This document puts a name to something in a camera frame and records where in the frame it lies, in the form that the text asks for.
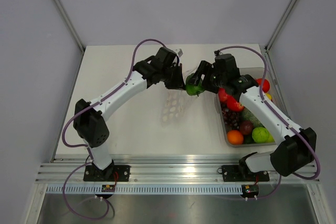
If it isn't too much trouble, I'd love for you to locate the green bell pepper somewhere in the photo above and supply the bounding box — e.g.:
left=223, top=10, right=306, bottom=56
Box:
left=185, top=73, right=205, bottom=96

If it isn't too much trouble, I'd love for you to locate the clear plastic food bin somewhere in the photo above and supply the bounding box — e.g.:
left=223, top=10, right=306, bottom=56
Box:
left=216, top=67, right=287, bottom=147

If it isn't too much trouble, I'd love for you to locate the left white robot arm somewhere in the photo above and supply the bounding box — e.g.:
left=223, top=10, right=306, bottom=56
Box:
left=73, top=46, right=185, bottom=182

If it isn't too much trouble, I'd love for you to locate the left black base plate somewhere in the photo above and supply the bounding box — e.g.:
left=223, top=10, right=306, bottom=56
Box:
left=83, top=165, right=131, bottom=182

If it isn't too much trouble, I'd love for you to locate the dark purple plum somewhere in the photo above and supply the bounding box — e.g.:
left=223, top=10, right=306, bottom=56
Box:
left=239, top=121, right=254, bottom=135

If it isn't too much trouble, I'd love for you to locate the yellow pear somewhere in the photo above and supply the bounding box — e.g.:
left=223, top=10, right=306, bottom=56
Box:
left=264, top=93, right=272, bottom=101

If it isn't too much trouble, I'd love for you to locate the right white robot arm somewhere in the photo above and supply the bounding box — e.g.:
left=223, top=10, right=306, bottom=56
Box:
left=187, top=54, right=317, bottom=180

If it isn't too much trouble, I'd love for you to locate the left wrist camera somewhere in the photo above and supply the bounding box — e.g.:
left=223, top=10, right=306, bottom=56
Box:
left=175, top=49, right=183, bottom=57

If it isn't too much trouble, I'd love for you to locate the right aluminium frame post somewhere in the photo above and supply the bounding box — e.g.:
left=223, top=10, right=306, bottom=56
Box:
left=265, top=0, right=299, bottom=53

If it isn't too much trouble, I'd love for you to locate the lime green fruit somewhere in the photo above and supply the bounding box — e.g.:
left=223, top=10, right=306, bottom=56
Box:
left=251, top=127, right=270, bottom=143

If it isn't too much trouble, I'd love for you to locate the orange fruit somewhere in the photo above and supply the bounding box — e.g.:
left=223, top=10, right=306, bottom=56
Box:
left=227, top=130, right=244, bottom=145

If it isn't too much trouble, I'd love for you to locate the left aluminium frame post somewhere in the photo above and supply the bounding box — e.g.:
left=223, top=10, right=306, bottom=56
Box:
left=52, top=0, right=86, bottom=55

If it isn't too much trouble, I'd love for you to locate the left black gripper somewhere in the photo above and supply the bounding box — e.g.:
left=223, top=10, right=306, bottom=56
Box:
left=161, top=63, right=186, bottom=91

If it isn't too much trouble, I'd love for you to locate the aluminium mounting rail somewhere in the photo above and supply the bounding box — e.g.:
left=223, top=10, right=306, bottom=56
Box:
left=35, top=155, right=320, bottom=184

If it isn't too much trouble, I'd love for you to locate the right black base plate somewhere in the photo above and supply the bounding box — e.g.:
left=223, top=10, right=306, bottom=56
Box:
left=217, top=165, right=270, bottom=183

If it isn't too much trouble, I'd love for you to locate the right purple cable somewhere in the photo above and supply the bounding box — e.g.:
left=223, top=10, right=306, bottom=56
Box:
left=214, top=46, right=322, bottom=200

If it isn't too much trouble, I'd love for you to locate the dark grape bunch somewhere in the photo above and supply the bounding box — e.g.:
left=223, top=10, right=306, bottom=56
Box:
left=220, top=103, right=240, bottom=129

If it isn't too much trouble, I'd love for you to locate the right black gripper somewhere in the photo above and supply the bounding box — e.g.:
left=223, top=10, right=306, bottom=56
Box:
left=188, top=61, right=226, bottom=94

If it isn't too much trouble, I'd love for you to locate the small red tomato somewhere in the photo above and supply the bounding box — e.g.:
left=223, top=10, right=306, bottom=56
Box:
left=218, top=88, right=229, bottom=103

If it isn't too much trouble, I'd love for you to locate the aluminium frame post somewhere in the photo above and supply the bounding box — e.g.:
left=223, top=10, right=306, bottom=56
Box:
left=52, top=0, right=86, bottom=55
left=265, top=0, right=299, bottom=53

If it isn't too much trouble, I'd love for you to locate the clear dotted zip bag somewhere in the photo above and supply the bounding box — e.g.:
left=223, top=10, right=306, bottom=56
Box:
left=160, top=89, right=198, bottom=127

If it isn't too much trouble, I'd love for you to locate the white slotted cable duct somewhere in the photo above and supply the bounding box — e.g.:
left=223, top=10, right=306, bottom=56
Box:
left=46, top=184, right=243, bottom=195

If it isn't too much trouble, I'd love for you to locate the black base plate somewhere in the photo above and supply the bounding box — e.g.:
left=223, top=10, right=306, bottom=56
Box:
left=83, top=165, right=131, bottom=182
left=217, top=165, right=270, bottom=183

